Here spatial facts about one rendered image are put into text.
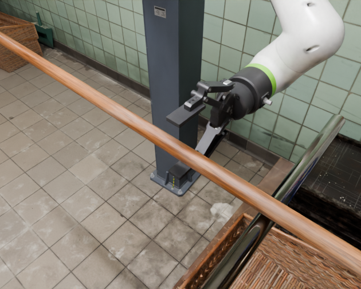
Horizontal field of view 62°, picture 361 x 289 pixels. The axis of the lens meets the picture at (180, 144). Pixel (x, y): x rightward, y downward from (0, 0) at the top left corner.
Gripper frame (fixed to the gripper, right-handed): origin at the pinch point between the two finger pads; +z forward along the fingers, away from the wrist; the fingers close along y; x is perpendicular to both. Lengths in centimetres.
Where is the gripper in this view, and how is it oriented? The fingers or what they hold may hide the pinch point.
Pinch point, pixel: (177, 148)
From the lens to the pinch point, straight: 54.7
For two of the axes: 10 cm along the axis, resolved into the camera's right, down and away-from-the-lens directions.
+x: -7.5, -4.7, 4.6
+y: 0.0, 7.0, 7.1
